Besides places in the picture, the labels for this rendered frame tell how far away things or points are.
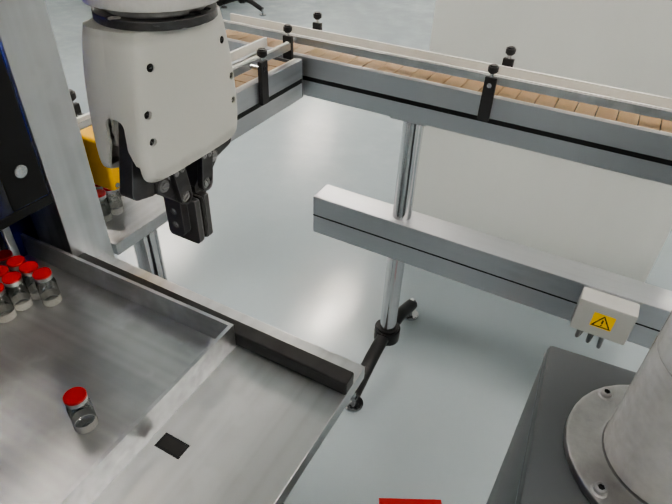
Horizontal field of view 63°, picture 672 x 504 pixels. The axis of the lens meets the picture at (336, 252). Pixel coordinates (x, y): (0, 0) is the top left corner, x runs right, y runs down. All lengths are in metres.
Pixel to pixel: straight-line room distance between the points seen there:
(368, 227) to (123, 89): 1.16
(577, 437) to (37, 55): 0.68
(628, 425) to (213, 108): 0.45
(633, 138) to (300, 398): 0.82
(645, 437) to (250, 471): 0.35
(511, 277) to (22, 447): 1.10
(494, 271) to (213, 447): 0.98
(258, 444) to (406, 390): 1.21
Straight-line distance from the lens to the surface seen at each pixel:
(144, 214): 0.87
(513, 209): 1.99
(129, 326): 0.68
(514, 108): 1.18
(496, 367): 1.86
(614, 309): 1.34
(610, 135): 1.17
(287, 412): 0.58
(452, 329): 1.94
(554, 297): 1.40
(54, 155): 0.72
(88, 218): 0.77
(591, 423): 0.65
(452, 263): 1.42
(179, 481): 0.55
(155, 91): 0.36
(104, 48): 0.36
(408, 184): 1.38
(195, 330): 0.66
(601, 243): 2.00
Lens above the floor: 1.35
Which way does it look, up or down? 38 degrees down
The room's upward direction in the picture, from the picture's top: 2 degrees clockwise
